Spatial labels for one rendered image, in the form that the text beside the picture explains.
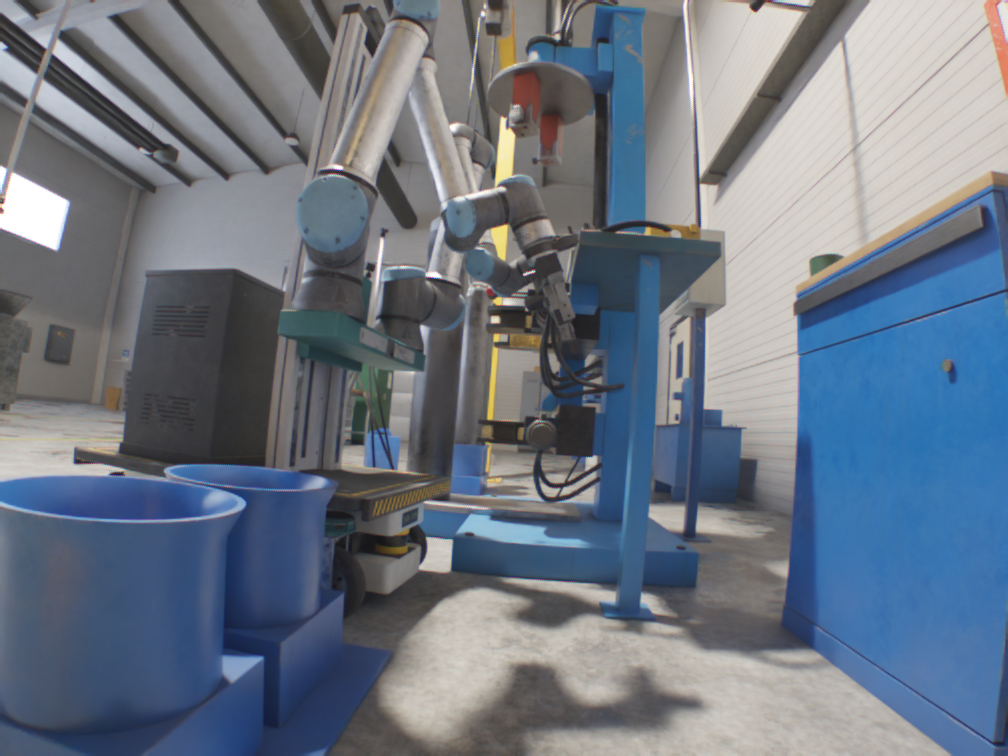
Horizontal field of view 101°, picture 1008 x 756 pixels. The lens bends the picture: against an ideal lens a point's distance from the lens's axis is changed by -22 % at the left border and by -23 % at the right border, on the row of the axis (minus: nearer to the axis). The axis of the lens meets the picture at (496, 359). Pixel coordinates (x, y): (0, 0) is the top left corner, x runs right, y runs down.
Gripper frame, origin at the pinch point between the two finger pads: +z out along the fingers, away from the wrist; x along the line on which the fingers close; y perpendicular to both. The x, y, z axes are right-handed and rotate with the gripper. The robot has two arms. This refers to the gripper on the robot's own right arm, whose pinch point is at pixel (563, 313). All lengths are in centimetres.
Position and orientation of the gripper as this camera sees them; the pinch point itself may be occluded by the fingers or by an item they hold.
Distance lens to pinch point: 122.7
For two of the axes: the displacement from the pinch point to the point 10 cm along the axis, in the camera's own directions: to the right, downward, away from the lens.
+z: 3.3, 9.4, -0.2
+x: -0.2, -0.2, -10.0
